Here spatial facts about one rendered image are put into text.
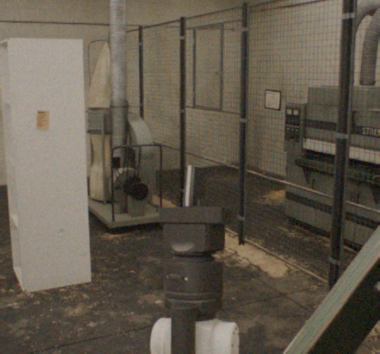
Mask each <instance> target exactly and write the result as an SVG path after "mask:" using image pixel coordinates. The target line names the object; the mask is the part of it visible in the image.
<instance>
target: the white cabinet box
mask: <svg viewBox="0 0 380 354"><path fill-rule="evenodd" d="M0 71H1V83H2V91H1V95H2V108H3V133H4V144H5V157H6V170H7V183H8V206H9V219H10V232H11V244H12V257H13V269H14V272H15V274H16V277H17V279H18V280H19V282H20V286H21V289H22V290H23V292H26V291H27V292H31V291H36V290H40V289H41V290H45V289H53V288H58V287H63V286H67V285H72V284H80V283H85V282H90V281H92V279H91V255H90V248H89V232H88V209H87V164H86V141H85V118H84V99H85V95H84V72H83V50H82V40H79V39H52V38H36V39H24V38H7V39H5V40H3V41H1V42H0Z"/></svg>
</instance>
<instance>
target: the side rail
mask: <svg viewBox="0 0 380 354"><path fill-rule="evenodd" d="M379 281H380V226H379V227H378V228H377V230H376V231H375V233H374V234H373V235H372V236H371V237H370V238H369V239H368V240H367V242H366V243H365V245H364V246H363V247H362V249H361V250H360V252H359V253H358V254H357V256H356V257H355V259H354V260H353V261H352V262H351V263H350V264H349V266H348V267H347V269H346V270H345V273H344V274H343V276H342V277H341V278H340V279H339V281H338V282H337V283H336V284H335V286H334V287H333V288H332V290H331V291H330V292H329V293H328V294H327V296H326V297H325V299H324V300H323V301H322V303H321V304H320V305H319V306H318V307H317V309H316V310H315V312H314V313H313V314H312V316H311V317H310V319H309V320H308V321H307V323H306V324H305V326H304V327H303V328H302V329H301V330H300V331H299V332H298V333H297V335H296V336H295V337H294V339H293V340H292V342H291V343H290V344H289V346H288V347H287V349H286V350H285V351H284V353H283V354H355V352H356V351H357V349H358V348H359V347H360V345H361V344H362V342H363V341H364V340H365V338H366V337H367V336H368V335H369V334H370V333H371V331H372V330H373V329H374V327H375V326H376V325H377V323H378V321H379V319H380V301H378V300H377V299H376V297H375V296H374V294H373V288H374V286H375V284H376V283H377V282H379Z"/></svg>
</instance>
